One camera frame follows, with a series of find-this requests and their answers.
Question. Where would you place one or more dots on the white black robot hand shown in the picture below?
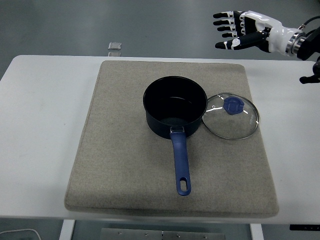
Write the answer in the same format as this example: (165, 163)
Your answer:
(275, 35)

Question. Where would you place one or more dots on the glass pot lid blue knob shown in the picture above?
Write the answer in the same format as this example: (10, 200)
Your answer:
(233, 106)

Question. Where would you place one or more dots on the dark blue saucepan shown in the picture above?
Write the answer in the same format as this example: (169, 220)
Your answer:
(181, 160)

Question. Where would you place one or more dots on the silver floor socket plate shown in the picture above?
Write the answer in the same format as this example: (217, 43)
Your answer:
(115, 45)
(114, 54)

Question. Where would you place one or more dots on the black table control panel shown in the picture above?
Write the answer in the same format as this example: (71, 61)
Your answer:
(305, 227)

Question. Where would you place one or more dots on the white table leg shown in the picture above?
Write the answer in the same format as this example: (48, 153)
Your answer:
(66, 231)
(256, 232)

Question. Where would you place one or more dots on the beige fabric mat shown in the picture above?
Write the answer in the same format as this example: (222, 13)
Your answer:
(112, 150)

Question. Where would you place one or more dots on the grey metal plate with screws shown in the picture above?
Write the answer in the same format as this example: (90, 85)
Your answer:
(150, 234)

